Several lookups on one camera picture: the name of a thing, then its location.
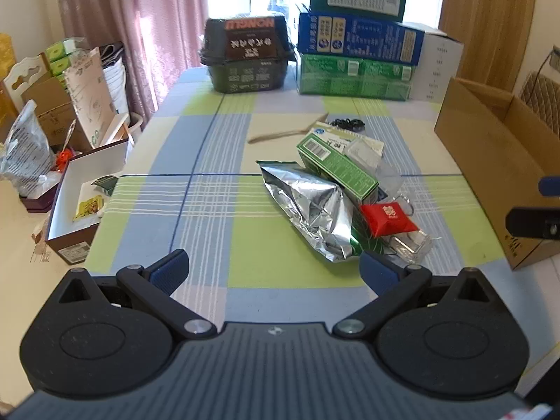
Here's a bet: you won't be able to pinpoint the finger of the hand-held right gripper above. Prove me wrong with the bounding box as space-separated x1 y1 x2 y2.
505 206 560 241
538 176 560 198

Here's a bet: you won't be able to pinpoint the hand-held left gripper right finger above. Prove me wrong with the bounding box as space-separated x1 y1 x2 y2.
332 250 493 340

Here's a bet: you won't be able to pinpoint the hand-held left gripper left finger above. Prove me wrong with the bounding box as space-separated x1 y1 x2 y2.
57 248 218 340

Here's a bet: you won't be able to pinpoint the brown cardboard box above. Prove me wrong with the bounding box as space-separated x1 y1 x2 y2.
433 76 560 271

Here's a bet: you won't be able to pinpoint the silver foil bag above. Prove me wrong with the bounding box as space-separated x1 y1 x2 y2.
255 160 365 264

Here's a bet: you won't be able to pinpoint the small green box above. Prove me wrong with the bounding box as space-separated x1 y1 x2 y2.
296 133 380 200

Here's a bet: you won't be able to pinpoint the white medicine box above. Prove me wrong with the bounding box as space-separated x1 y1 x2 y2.
306 123 385 158

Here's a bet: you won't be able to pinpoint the checked cloth desktop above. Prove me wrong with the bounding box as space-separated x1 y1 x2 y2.
81 68 518 331

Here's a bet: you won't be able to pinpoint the clear plastic wrapper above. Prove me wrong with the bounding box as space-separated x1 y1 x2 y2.
375 226 434 266

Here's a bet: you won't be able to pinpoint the red pouch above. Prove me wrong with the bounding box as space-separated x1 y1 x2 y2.
359 202 419 238

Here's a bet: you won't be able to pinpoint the quilted chair back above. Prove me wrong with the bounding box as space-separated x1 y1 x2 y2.
518 70 560 137

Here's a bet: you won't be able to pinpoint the yellow snack packet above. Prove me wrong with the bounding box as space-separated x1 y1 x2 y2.
72 196 108 222

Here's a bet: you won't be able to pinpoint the green snack packet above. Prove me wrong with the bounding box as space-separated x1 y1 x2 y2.
89 174 119 196

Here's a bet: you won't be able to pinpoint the clear plastic blister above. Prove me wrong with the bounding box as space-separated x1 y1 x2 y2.
343 138 403 196

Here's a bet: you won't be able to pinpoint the open white-lined gift box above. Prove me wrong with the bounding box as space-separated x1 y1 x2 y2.
44 137 132 266

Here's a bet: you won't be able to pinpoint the white tall box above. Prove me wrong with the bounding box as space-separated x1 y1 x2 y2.
411 26 465 103

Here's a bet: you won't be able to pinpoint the wooden spoon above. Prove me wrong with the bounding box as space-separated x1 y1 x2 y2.
247 113 330 145

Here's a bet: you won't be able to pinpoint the wooden door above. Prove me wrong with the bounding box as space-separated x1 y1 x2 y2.
439 0 539 93

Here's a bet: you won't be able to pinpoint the grey printed plastic bag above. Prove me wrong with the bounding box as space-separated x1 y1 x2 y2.
0 99 53 198

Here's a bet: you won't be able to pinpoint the green wrapped pack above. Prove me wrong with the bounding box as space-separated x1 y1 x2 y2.
296 52 416 102

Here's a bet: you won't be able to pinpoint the stack of white papers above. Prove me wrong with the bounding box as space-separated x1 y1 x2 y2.
98 42 132 117

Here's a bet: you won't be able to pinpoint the cardboard box with white cutout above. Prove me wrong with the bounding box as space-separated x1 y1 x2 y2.
2 52 85 150

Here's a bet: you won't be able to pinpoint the black instant meal box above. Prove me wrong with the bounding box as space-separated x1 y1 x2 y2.
199 16 296 94

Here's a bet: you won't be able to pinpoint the blue carton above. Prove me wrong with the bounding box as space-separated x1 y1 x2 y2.
297 4 426 68

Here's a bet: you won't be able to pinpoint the light green boxes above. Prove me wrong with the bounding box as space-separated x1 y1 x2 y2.
44 38 89 78

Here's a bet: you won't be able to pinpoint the pink curtain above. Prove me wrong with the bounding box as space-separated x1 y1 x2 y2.
54 0 211 128

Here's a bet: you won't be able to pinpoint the black cable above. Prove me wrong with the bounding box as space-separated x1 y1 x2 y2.
327 116 366 132

